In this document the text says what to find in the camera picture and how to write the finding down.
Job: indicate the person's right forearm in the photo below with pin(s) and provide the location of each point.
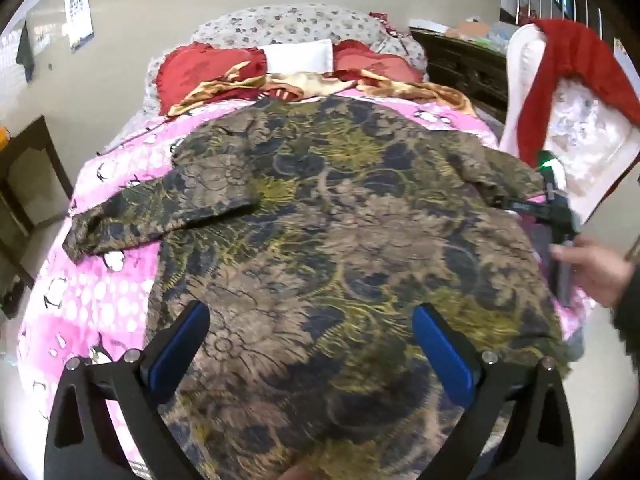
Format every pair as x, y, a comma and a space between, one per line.
629, 320

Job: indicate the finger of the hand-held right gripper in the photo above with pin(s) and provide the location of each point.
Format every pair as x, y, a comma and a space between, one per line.
522, 206

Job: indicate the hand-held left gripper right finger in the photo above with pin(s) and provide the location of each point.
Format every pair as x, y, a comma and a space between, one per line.
442, 350

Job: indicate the red ruffled pillow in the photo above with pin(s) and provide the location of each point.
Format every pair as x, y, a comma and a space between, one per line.
200, 72
380, 65

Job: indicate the brown floral lace garment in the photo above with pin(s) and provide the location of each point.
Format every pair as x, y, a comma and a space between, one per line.
325, 210

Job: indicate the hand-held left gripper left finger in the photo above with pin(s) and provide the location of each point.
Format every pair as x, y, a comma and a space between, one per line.
182, 345

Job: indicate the dark hanging cloth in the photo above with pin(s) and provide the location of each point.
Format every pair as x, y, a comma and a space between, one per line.
26, 52

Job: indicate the person's right hand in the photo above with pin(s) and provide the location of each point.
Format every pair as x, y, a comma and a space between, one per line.
600, 270

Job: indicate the white padded chair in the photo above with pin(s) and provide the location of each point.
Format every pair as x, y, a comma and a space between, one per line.
595, 125

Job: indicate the clutter on cabinet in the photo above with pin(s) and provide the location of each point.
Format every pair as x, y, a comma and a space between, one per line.
480, 32

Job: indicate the gold satin cloth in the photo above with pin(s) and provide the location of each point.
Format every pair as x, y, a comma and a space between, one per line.
300, 82

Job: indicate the dark wooden side table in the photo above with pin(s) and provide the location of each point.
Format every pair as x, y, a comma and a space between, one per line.
30, 195

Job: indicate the red cloth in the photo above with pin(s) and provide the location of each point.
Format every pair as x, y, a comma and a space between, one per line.
575, 55

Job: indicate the dark wooden cabinet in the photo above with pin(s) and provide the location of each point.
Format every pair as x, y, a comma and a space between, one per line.
460, 70

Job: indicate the pink penguin blanket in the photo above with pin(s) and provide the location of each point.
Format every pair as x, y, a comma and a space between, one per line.
100, 300

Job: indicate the wall calendar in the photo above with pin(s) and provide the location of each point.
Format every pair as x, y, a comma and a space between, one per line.
79, 12

